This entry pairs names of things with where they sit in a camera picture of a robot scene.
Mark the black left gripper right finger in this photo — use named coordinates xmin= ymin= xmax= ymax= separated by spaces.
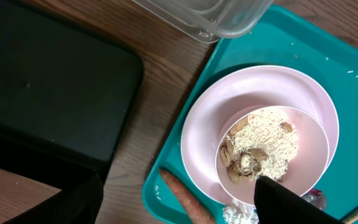
xmin=254 ymin=176 xmax=342 ymax=224

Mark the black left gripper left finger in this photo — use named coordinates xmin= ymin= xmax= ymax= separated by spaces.
xmin=4 ymin=174 xmax=104 ymax=224

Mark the red foil snack wrapper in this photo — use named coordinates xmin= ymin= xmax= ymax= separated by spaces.
xmin=302 ymin=189 xmax=327 ymax=210

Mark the orange carrot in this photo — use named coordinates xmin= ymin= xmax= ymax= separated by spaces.
xmin=159 ymin=169 xmax=216 ymax=224

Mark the white tissue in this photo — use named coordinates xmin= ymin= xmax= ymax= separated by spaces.
xmin=223 ymin=199 xmax=259 ymax=224

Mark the black tray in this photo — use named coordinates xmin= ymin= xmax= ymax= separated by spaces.
xmin=0 ymin=1 xmax=144 ymax=189

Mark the clear plastic bin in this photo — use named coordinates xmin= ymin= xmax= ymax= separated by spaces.
xmin=133 ymin=0 xmax=273 ymax=44

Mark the teal plastic tray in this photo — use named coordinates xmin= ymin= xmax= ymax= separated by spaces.
xmin=142 ymin=6 xmax=358 ymax=223

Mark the pink plate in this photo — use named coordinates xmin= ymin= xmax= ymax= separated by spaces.
xmin=180 ymin=65 xmax=339 ymax=204

